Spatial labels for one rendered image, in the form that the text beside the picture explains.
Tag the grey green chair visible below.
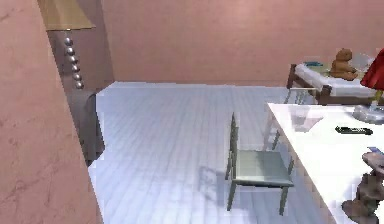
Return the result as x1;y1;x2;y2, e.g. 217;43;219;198
224;112;296;216

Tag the dark grey cabinet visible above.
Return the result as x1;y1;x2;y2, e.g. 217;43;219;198
65;88;106;167

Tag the white table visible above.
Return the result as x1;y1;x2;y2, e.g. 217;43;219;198
262;102;384;224

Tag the beige shade beaded floor lamp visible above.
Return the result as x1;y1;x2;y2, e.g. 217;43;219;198
36;0;97;90

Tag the brown teddy bear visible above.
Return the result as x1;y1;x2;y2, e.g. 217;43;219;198
329;48;360;82

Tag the black remote control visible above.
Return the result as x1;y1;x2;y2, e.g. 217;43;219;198
334;125;374;136

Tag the white pillow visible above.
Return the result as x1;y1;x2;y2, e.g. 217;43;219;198
350;53;376;72

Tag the brown grey rock statue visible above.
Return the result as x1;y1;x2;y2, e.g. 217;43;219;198
341;151;384;224

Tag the brown frame white bed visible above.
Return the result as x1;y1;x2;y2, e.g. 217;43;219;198
286;57;384;107

